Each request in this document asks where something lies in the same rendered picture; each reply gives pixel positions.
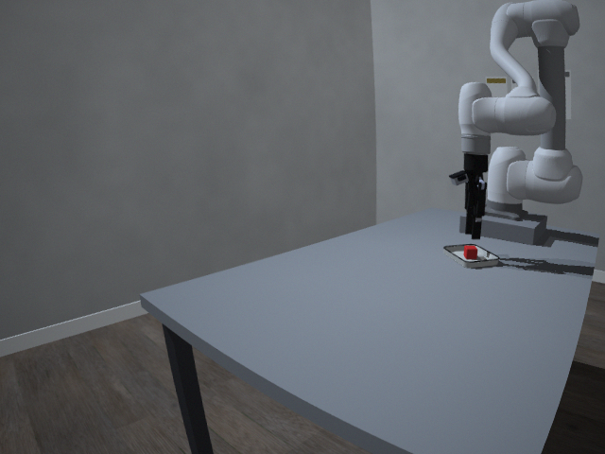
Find red block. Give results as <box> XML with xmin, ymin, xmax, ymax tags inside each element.
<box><xmin>464</xmin><ymin>246</ymin><xmax>477</xmax><ymax>259</ymax></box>

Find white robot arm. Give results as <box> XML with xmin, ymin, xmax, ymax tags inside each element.
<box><xmin>458</xmin><ymin>0</ymin><xmax>582</xmax><ymax>221</ymax></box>

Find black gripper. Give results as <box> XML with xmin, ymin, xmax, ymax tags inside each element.
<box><xmin>464</xmin><ymin>153</ymin><xmax>488</xmax><ymax>239</ymax></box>

